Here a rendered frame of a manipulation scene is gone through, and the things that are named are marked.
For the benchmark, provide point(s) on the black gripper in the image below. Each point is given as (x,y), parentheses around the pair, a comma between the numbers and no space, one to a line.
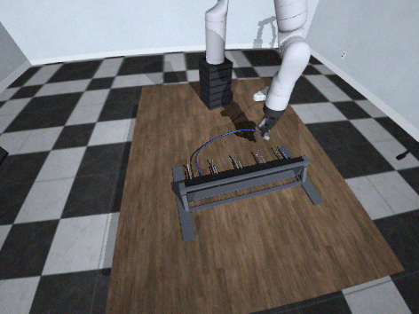
(268,122)

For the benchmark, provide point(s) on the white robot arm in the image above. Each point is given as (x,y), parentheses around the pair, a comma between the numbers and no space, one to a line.
(294,51)

